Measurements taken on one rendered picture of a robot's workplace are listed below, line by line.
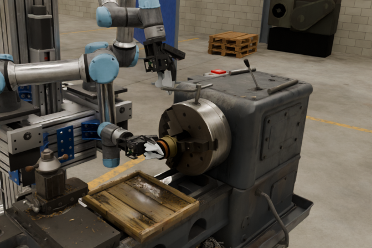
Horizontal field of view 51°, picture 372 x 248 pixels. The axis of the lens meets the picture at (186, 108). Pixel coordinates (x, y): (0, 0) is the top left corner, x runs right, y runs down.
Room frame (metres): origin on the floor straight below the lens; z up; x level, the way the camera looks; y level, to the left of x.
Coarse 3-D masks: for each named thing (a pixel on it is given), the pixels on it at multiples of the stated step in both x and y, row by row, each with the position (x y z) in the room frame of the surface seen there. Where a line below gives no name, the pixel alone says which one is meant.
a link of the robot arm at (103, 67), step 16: (0, 64) 1.43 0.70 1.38; (16, 64) 1.47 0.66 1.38; (32, 64) 1.46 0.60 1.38; (48, 64) 1.47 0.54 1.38; (64, 64) 1.48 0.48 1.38; (80, 64) 1.49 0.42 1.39; (96, 64) 1.47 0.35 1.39; (112, 64) 1.49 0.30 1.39; (0, 80) 1.38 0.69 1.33; (16, 80) 1.42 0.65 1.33; (32, 80) 1.44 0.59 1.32; (48, 80) 1.46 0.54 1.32; (64, 80) 1.48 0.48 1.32; (96, 80) 1.48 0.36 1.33; (112, 80) 1.50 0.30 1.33
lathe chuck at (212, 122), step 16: (176, 112) 1.55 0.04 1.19; (192, 112) 1.49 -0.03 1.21; (208, 112) 1.49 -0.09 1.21; (160, 128) 1.61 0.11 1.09; (192, 128) 1.49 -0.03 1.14; (208, 128) 1.43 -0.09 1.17; (224, 128) 1.49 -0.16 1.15; (224, 144) 1.46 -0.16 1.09; (192, 160) 1.48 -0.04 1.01; (208, 160) 1.42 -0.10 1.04
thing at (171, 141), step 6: (162, 138) 1.43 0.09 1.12; (168, 138) 1.43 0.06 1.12; (174, 138) 1.46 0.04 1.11; (162, 144) 1.39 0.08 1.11; (168, 144) 1.40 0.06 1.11; (174, 144) 1.42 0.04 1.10; (162, 150) 1.38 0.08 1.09; (168, 150) 1.40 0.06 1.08; (174, 150) 1.41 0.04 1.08; (168, 156) 1.40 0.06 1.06
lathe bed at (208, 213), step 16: (160, 176) 1.60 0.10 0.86; (176, 176) 1.59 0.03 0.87; (192, 176) 1.64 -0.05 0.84; (192, 192) 1.51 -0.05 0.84; (208, 192) 1.51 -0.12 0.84; (224, 192) 1.47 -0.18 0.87; (208, 208) 1.42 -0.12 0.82; (224, 208) 1.50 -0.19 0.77; (112, 224) 1.29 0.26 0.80; (176, 224) 1.25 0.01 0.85; (192, 224) 1.34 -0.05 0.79; (208, 224) 1.42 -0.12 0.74; (224, 224) 1.49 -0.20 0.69; (128, 240) 1.12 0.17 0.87; (160, 240) 1.21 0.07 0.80; (176, 240) 1.27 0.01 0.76; (192, 240) 1.34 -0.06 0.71
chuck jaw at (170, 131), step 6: (168, 108) 1.58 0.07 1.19; (162, 114) 1.55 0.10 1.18; (168, 114) 1.53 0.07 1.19; (174, 114) 1.55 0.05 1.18; (168, 120) 1.52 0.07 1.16; (174, 120) 1.53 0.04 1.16; (168, 126) 1.49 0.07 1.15; (174, 126) 1.51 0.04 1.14; (180, 126) 1.53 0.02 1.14; (168, 132) 1.47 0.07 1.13; (174, 132) 1.49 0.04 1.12; (180, 132) 1.50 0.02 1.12
